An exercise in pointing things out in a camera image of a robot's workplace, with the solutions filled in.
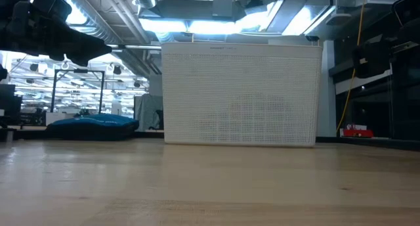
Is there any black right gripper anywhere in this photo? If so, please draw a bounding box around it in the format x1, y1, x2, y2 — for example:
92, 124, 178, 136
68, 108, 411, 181
352, 17, 420, 79

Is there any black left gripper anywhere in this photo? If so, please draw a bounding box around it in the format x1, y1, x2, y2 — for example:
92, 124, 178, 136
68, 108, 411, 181
0, 0, 114, 68

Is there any white desk panel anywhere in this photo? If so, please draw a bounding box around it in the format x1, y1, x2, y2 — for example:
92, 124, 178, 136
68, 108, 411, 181
334, 68, 393, 96

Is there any black metal rack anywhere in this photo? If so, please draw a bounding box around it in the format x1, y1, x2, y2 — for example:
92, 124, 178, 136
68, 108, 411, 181
50, 68, 106, 114

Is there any white column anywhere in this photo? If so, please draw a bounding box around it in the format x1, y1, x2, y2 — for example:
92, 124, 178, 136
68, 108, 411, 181
316, 40, 337, 138

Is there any blue first aid pouch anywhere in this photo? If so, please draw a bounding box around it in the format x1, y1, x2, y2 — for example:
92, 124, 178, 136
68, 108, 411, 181
45, 113, 140, 142

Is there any grey covered chair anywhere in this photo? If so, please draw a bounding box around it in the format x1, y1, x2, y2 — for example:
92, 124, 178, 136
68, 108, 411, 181
133, 93, 164, 132

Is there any black monitor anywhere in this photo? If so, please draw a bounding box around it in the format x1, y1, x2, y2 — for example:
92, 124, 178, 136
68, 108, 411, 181
0, 83, 22, 127

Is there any ceiling light panel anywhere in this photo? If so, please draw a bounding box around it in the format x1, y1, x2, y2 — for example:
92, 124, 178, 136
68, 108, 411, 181
137, 17, 242, 35

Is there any white perforated plastic basket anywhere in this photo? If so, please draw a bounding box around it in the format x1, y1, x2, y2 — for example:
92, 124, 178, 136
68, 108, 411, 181
160, 41, 324, 148

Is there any grey ceiling box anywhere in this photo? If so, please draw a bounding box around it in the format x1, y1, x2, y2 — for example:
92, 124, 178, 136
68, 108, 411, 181
211, 0, 235, 18

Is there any yellow cable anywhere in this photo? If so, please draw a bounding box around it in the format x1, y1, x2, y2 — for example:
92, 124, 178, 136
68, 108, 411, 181
335, 0, 369, 135

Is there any silver ventilation duct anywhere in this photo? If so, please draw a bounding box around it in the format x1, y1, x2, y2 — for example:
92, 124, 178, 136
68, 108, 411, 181
61, 0, 162, 76

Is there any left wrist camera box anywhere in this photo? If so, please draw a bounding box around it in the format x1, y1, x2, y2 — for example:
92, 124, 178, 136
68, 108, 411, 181
31, 0, 74, 22

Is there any black aluminium table frame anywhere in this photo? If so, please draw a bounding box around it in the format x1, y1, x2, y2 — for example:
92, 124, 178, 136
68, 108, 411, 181
0, 126, 420, 152

